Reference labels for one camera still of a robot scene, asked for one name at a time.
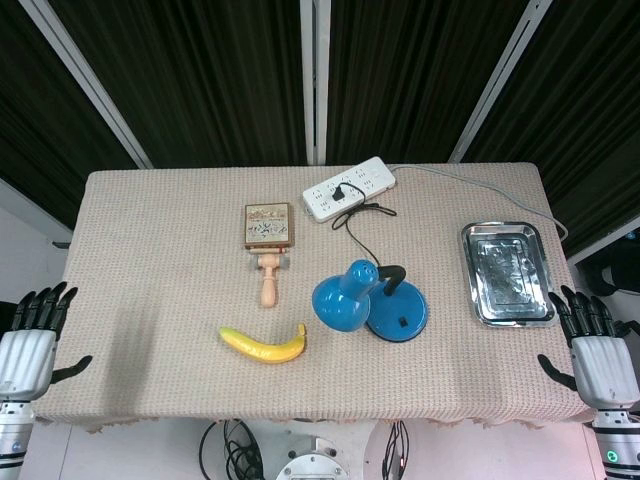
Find robot torso base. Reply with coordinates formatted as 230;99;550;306
273;420;354;480

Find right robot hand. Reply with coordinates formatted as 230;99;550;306
536;284;640;412

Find silver metal tray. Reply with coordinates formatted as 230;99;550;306
460;220;558;329

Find dark curtain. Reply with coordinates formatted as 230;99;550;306
0;0;640;259

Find black cables under table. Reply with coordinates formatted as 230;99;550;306
199;419;266;480

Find grey power strip cable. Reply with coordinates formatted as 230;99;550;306
388;164;570;240

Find white power strip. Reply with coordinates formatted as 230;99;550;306
301;156;398;224

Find blue desk lamp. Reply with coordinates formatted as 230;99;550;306
311;258;430;344

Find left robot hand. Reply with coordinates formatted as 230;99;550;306
0;281;94;402

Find beige woven tablecloth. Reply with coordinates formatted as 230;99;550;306
32;163;593;434

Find yellow banana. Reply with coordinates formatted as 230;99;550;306
218;322;308;365

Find black plug with cable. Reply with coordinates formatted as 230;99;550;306
330;182;399;271

